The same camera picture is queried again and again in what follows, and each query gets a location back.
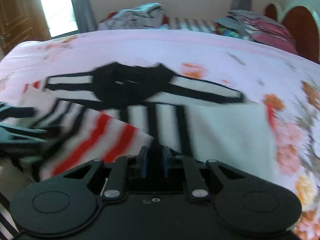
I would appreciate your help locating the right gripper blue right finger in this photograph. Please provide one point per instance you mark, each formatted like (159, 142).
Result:
(167, 156)

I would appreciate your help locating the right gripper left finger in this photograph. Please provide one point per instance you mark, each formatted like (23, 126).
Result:
(142, 160)

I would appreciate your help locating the striped cartoon knit sweater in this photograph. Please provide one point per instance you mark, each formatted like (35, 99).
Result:
(87, 184)

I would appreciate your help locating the crumpled grey clothes pile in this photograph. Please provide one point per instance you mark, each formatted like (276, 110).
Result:
(146, 16)

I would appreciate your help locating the brown wooden door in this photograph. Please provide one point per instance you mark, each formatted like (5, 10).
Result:
(22, 20)

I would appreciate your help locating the striped grey white cloth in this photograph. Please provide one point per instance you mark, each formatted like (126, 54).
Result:
(189, 24)

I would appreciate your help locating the pink floral bed sheet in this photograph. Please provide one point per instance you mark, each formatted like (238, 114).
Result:
(286, 84)

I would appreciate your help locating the left grey curtain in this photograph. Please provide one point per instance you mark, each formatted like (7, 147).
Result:
(84, 16)

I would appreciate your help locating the red white scalloped headboard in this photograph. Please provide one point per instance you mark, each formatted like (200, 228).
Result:
(302, 26)

